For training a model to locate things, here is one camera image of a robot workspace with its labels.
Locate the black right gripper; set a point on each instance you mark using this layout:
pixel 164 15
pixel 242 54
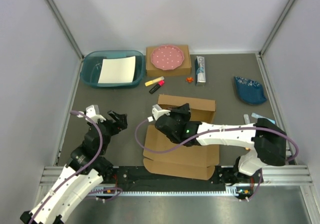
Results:
pixel 184 110

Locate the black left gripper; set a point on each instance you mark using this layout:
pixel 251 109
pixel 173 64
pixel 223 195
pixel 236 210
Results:
pixel 118 125

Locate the white blue toothpaste box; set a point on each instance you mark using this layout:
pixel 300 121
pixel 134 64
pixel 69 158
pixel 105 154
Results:
pixel 200 73

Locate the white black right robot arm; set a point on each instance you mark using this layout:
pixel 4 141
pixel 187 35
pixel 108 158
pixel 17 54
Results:
pixel 265 141

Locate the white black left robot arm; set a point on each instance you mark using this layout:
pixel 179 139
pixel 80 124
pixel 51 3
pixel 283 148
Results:
pixel 86 168

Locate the closed brown cardboard box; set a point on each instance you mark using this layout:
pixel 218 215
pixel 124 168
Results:
pixel 184 69

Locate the black pink highlighter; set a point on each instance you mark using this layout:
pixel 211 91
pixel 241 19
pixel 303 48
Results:
pixel 157 86

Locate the yellow highlighter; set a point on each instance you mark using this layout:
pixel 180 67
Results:
pixel 154 81

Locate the small orange candy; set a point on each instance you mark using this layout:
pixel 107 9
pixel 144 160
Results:
pixel 189 79

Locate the white paper sheet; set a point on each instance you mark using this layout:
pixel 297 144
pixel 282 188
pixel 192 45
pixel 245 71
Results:
pixel 116 71

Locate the teal plastic bin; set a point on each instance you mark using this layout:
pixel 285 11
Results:
pixel 91 69

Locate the pink dotted plate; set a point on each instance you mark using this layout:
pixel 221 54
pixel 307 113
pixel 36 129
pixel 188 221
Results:
pixel 167 57

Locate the grey orange pen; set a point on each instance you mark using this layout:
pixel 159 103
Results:
pixel 246 118

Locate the light blue pen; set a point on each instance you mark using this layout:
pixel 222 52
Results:
pixel 257 116

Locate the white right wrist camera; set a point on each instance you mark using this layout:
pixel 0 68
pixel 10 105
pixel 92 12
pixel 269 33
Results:
pixel 157 112

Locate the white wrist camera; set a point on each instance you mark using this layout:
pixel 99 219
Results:
pixel 93 114
pixel 157 112

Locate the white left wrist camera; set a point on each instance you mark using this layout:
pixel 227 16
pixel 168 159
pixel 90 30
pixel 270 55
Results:
pixel 93 114

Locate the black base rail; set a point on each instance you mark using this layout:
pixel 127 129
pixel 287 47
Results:
pixel 138 176

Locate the grey slotted cable duct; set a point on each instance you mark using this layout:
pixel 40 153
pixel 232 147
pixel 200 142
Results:
pixel 101 191

